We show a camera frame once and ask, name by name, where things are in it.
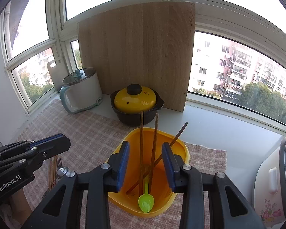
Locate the white teal electric pot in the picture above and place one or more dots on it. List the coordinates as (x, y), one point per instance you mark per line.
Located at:
(83, 96)

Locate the black casserole pot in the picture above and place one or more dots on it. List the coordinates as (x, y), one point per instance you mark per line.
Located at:
(131, 118)

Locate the light wooden board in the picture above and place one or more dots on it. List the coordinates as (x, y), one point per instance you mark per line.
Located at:
(138, 52)

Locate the small white cutting board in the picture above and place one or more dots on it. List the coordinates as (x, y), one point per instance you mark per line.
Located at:
(57, 76)

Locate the yellow plastic container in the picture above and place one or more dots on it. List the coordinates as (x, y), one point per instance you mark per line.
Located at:
(133, 136)

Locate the pink plaid cloth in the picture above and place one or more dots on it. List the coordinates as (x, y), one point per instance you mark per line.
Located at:
(93, 128)

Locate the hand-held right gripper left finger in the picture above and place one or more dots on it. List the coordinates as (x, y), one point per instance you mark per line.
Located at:
(124, 162)

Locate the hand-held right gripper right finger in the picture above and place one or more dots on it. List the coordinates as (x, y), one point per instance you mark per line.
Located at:
(168, 164)

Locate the apartment buildings outside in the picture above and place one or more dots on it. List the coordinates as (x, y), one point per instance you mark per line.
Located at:
(240, 59)

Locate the green plastic spoon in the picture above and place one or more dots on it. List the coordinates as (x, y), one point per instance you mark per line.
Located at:
(145, 202)

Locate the metal spoon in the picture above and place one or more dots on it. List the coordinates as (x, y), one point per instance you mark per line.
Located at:
(62, 172)

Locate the person's left hand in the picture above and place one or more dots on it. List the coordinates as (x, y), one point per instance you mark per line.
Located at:
(20, 202)

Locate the metal fork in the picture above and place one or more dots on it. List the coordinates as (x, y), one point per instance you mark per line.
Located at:
(59, 162)

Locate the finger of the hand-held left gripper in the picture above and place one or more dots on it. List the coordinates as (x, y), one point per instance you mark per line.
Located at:
(57, 145)
(45, 140)

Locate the white floral rice cooker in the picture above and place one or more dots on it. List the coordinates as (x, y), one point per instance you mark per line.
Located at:
(267, 195)

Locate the glass electric pot lid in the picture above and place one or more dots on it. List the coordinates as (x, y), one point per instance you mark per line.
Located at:
(78, 76)

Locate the yellow casserole lid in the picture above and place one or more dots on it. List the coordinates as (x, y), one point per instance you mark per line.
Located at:
(133, 102)

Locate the pale pink cloth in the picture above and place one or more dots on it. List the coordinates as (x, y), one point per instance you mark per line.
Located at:
(4, 216)

